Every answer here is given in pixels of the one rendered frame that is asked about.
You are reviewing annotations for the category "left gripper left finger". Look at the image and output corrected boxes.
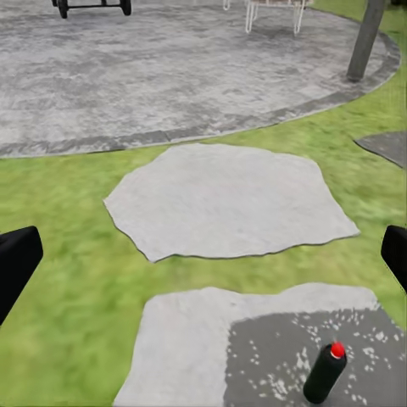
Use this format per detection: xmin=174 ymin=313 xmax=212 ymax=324
xmin=0 ymin=226 xmax=43 ymax=325

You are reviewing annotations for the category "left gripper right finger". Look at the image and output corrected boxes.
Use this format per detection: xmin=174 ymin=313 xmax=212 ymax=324
xmin=381 ymin=226 xmax=407 ymax=291

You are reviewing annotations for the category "pesticide atomizer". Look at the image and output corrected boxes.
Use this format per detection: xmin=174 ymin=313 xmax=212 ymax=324
xmin=303 ymin=337 xmax=348 ymax=405

